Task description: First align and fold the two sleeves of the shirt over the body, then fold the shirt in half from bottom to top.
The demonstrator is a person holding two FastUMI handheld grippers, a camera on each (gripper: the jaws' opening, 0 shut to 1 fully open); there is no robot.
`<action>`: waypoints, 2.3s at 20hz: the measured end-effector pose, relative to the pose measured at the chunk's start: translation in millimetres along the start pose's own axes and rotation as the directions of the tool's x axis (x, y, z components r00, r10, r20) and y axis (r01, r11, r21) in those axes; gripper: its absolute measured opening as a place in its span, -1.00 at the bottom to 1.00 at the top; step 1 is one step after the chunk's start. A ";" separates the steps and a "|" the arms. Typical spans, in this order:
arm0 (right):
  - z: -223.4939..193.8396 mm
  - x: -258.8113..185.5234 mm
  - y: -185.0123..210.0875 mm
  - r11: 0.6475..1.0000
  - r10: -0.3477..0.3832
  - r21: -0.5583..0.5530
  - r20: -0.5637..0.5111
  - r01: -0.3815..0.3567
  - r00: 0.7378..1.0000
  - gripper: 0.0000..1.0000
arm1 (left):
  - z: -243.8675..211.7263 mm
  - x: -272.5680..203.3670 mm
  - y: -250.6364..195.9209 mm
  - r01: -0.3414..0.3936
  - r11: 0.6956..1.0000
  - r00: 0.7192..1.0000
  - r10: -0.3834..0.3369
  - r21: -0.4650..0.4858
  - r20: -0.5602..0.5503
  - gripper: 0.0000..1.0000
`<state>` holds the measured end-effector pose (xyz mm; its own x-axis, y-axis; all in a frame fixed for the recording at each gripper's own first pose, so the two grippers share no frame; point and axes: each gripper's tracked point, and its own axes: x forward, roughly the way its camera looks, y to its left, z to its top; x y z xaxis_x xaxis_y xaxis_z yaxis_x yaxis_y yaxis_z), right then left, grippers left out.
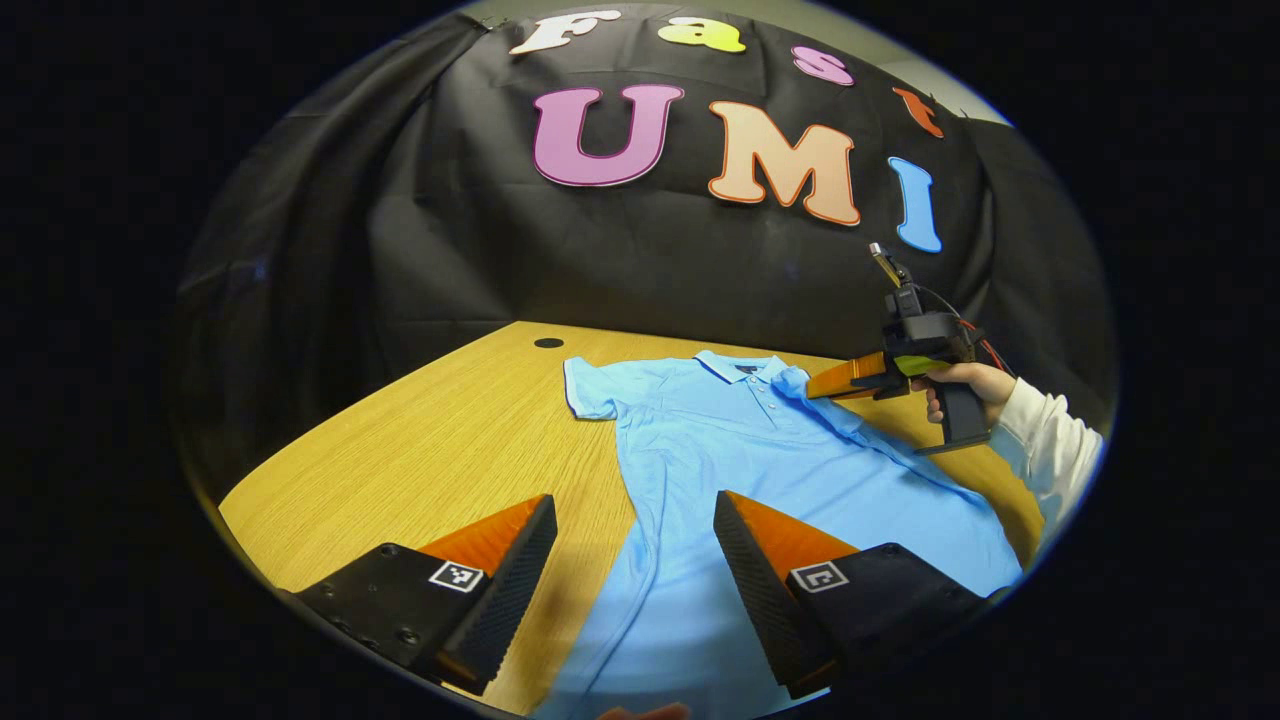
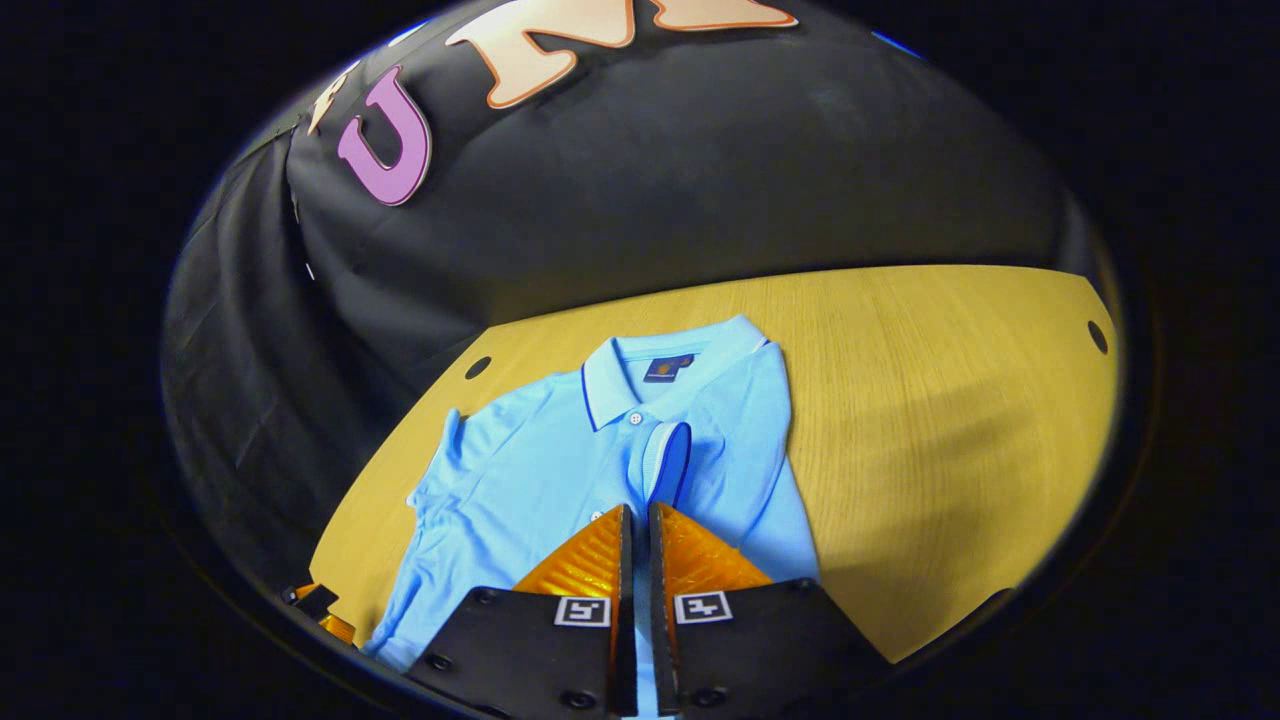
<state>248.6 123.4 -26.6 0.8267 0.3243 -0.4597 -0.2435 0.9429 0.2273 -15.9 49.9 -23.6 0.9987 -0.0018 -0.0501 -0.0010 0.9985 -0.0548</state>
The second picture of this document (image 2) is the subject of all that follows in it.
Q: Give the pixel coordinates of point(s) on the black backdrop cloth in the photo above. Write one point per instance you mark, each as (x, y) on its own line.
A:
(650, 180)

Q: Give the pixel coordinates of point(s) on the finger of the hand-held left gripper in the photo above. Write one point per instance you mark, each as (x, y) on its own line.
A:
(338, 628)

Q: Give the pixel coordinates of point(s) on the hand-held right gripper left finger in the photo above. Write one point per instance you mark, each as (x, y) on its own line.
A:
(622, 600)

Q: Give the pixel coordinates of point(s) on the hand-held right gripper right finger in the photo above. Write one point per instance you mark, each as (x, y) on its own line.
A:
(660, 600)

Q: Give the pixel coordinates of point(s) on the light blue polo T-shirt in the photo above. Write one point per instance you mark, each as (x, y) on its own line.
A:
(540, 470)

